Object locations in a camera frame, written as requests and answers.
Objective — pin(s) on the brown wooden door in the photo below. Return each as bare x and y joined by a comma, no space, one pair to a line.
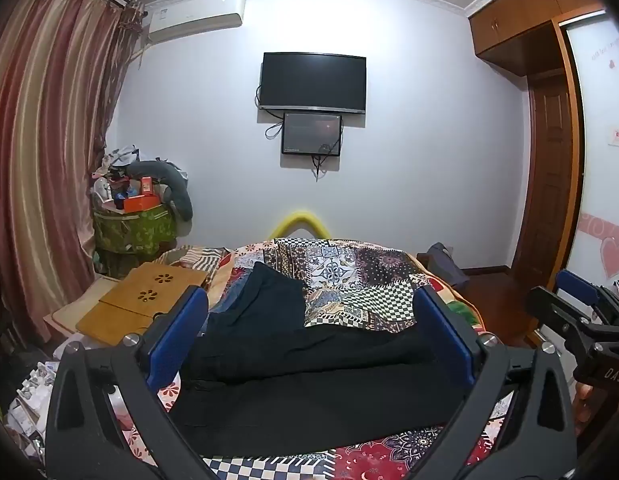
549,170

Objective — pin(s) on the white air conditioner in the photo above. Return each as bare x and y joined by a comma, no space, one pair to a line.
194,15

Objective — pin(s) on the orange box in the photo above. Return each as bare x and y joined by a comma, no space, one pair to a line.
142,203

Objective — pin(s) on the blue jeans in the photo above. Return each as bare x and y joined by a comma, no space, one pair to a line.
227,305

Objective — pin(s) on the person's right hand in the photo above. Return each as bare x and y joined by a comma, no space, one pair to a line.
586,402

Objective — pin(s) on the wooden lap desk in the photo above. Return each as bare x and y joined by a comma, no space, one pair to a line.
139,295

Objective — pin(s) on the green floral storage basket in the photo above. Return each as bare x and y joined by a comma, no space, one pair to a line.
132,232

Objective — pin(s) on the striped cushion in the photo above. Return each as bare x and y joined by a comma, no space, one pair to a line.
194,260

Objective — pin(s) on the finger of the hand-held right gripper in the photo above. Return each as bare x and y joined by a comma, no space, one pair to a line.
579,285
544,305

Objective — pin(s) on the yellow foam hoop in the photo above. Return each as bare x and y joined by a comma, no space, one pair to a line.
299,222

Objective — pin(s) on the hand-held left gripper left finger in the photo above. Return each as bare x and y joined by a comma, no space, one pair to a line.
182,327

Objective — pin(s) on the striped red curtain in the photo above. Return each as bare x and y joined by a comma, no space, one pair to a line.
44,145

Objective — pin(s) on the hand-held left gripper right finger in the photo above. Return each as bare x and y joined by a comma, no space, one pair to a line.
442,330

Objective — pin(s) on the grey neck pillow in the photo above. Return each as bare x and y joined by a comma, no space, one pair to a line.
177,185

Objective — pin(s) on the patchwork printed bedspread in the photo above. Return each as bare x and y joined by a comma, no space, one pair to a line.
349,280

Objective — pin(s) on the heap of white packets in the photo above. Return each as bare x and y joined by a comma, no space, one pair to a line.
31,395

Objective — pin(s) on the wooden overhead cabinet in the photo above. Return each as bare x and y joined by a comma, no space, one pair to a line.
529,15

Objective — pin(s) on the wall-mounted black television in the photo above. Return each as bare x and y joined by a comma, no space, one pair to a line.
312,82

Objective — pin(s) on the dark navy garment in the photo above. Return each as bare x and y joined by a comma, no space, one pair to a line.
272,297

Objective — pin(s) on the black pants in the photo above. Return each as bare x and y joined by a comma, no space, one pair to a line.
309,375

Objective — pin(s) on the dark blue bag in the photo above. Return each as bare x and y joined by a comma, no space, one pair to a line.
444,262

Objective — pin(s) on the beige mat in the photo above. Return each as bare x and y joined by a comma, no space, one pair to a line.
64,310

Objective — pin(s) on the small black monitor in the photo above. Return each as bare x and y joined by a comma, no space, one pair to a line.
311,132

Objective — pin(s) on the white heart-print wardrobe door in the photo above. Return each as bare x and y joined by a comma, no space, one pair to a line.
602,150

